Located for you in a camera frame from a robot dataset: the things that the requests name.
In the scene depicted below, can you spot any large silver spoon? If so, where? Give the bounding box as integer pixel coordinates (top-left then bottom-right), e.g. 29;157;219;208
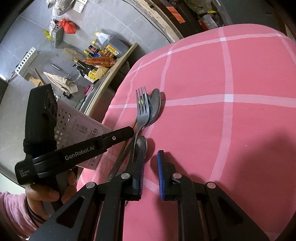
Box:
144;88;162;128

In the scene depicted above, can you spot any silver fork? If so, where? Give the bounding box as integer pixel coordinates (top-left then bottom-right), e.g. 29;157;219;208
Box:
129;86;150;163

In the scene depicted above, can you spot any left hand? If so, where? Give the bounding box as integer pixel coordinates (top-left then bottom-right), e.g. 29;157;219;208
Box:
25;170;77;220

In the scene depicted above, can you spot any gold spoon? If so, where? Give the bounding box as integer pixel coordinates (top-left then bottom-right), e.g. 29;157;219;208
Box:
106;117;138;182

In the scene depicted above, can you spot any white perforated plastic basket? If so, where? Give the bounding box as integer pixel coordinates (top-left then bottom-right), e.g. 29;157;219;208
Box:
55;99;112;149

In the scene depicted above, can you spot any small silver spoon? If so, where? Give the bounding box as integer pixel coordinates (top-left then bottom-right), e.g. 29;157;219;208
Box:
135;136;147;160

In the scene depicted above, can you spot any wooden cutting board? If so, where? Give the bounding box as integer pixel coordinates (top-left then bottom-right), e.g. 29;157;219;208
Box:
26;69;46;87

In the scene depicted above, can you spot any beige hanging towel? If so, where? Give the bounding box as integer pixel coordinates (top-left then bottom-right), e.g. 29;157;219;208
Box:
43;71;78;94

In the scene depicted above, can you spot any pink checked tablecloth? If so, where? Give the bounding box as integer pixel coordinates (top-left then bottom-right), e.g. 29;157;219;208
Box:
76;23;296;241

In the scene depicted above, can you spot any dark sauce bottle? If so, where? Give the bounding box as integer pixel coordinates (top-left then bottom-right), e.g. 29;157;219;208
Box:
74;58;95;78

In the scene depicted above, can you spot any orange snack packet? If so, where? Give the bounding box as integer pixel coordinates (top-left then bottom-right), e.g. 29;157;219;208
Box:
83;57;116;67

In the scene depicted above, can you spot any red plastic bag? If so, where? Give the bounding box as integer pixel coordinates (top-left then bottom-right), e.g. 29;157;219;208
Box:
58;18;76;34

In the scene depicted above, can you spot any large oil jug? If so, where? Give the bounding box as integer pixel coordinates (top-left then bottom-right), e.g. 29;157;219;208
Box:
95;31;129;58

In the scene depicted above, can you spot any hanging clear plastic bag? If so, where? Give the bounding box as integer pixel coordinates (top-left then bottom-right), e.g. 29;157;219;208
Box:
46;0;74;16

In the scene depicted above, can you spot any white wall rack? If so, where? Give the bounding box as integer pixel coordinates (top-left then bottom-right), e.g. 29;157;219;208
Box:
15;47;37;77

